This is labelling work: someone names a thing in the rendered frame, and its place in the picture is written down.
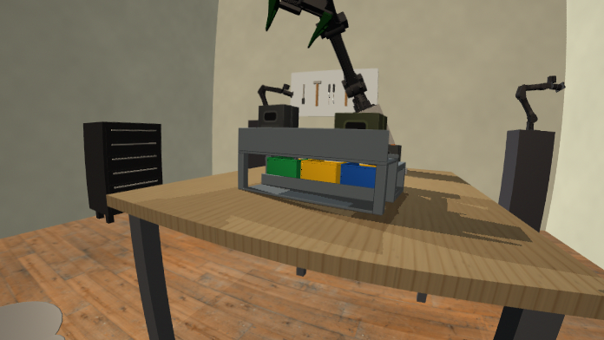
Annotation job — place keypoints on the yellow open bin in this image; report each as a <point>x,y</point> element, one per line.
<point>320,170</point>

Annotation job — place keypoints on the olive green tool case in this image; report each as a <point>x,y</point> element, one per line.
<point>360,121</point>

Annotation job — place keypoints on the blue bin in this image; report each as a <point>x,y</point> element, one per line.
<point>357,175</point>

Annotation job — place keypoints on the green open bin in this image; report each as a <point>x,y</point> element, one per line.
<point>284,166</point>

